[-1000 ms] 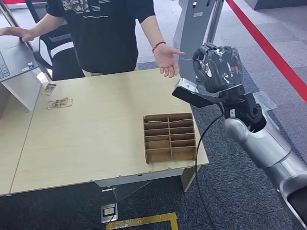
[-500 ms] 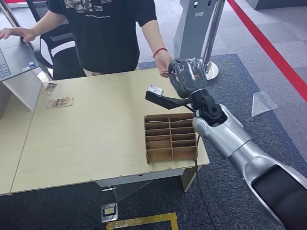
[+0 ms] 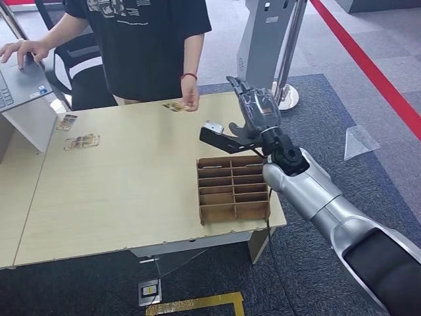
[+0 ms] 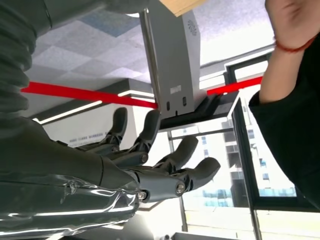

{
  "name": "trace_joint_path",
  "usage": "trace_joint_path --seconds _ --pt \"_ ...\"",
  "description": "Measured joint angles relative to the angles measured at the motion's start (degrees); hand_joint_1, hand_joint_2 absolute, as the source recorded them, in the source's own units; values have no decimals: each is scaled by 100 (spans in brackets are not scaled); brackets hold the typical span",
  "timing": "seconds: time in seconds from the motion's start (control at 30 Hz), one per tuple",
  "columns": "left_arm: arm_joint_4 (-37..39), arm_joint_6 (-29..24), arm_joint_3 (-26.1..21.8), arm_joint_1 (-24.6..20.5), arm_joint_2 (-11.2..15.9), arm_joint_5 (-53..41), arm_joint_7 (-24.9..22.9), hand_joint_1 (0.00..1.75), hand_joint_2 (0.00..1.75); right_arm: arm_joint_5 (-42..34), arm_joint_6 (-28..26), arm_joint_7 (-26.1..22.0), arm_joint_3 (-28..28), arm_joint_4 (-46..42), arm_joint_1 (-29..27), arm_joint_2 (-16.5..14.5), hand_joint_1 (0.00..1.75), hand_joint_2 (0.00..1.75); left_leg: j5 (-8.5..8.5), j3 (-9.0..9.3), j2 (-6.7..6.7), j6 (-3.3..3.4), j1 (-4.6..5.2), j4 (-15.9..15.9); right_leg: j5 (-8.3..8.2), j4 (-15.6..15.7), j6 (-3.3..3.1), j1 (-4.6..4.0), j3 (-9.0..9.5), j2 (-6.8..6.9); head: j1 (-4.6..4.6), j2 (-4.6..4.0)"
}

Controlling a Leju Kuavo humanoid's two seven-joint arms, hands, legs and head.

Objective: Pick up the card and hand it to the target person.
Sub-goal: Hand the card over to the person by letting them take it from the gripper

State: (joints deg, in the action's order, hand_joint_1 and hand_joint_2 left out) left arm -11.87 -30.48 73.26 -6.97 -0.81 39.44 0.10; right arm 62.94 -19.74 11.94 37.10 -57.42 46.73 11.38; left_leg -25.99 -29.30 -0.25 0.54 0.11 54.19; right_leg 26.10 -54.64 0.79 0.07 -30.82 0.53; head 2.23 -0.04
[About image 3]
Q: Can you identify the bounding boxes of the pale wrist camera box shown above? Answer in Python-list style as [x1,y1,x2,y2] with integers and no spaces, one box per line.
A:
[201,120,226,136]

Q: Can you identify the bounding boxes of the white table leg panel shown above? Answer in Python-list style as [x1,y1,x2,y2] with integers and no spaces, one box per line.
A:
[247,226,277,265]

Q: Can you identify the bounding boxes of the white laptop riser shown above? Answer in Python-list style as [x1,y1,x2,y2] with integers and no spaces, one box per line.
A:
[0,97,59,154]

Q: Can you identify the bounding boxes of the black cable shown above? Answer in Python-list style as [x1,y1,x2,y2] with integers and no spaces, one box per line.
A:
[251,147,299,316]

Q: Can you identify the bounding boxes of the black camera bracket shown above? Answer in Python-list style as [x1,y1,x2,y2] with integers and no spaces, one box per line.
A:
[199,126,265,156]

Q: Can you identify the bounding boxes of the person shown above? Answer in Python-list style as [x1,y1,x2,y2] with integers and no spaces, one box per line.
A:
[0,0,213,113]

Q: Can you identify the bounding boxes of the black office chair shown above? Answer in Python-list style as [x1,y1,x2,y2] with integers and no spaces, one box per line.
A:
[34,0,118,112]

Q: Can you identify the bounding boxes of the wooden slotted card rack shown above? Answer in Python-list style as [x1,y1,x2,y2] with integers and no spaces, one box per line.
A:
[196,155,272,226]

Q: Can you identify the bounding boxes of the clear plastic sheet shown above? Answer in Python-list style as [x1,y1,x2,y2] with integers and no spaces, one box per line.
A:
[343,124,382,162]

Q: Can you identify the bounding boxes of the floor socket box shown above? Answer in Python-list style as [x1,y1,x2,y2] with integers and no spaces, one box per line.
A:
[137,278,163,308]

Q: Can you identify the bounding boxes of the person's right hand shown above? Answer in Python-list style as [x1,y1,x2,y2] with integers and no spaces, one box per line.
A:
[0,38,50,69]

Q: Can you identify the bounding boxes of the chrome stanchion post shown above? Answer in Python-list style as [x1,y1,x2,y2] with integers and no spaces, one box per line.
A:
[272,0,309,112]

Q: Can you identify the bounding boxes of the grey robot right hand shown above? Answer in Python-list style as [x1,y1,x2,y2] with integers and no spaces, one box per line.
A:
[226,75,283,140]

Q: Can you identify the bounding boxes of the grey laptop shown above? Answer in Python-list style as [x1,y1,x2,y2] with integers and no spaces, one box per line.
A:
[0,52,54,115]

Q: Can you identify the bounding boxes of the yellow floor tape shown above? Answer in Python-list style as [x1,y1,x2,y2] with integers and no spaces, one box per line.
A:
[145,292,246,316]

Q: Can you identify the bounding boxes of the grey kiosk machine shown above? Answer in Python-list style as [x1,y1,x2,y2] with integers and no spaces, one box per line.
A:
[236,0,297,91]

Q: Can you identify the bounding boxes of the person's left hand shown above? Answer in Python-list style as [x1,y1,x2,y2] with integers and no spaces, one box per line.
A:
[180,78,200,113]

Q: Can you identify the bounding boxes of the dark grey plinth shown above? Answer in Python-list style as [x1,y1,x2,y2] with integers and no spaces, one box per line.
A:
[335,0,421,14]

